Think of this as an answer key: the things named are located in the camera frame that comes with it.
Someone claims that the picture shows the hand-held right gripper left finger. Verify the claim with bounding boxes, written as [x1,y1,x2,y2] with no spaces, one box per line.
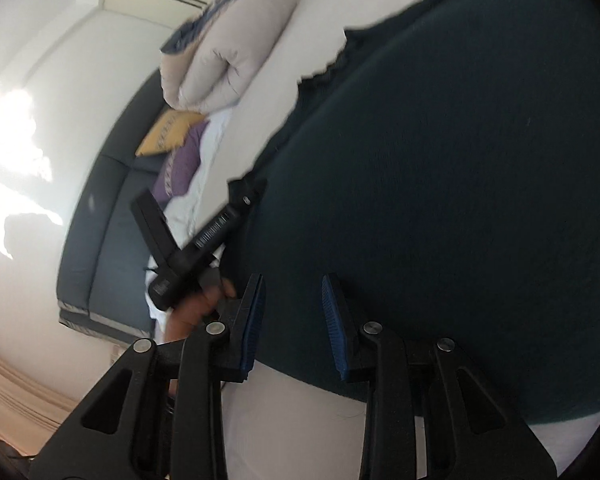
[30,273,268,480]

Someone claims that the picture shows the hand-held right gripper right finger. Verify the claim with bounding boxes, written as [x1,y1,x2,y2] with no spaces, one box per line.
[321,273,559,480]

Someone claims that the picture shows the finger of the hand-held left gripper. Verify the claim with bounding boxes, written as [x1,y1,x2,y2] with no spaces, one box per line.
[228,178,269,216]

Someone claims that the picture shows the dark green sweater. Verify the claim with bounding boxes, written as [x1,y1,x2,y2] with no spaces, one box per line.
[219,0,600,429]

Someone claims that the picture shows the person's left hand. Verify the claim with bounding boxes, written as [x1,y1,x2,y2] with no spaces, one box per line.
[163,271,238,344]

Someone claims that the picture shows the white pillow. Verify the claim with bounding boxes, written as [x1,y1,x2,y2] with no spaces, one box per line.
[144,191,227,322]
[194,109,234,183]

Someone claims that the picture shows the purple patterned pillow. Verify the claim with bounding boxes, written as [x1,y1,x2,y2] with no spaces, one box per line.
[150,122,211,207]

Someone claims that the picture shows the grey padded headboard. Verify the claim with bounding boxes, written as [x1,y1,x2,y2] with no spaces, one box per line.
[56,67,182,342]

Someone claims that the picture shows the yellow patterned pillow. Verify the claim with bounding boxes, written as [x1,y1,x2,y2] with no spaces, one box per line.
[134,110,207,157]

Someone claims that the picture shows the bed with white sheet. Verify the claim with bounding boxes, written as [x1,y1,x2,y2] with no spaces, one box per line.
[145,0,600,480]

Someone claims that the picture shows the beige folded duvet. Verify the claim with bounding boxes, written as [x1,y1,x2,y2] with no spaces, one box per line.
[159,0,301,114]

